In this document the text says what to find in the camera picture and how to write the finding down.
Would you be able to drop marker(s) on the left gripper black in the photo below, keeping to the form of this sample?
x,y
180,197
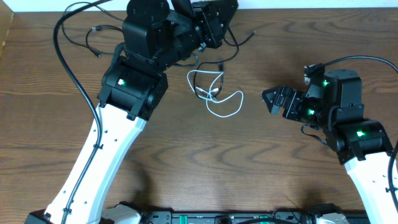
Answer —
x,y
212,36

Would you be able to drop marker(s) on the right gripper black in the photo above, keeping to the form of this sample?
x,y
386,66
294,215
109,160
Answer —
x,y
295,96

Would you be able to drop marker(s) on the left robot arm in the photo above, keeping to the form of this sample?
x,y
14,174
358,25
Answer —
x,y
157,34

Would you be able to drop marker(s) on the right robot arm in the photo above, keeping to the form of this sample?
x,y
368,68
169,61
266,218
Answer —
x,y
333,103

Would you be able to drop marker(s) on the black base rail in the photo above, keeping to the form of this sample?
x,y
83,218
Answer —
x,y
328,213

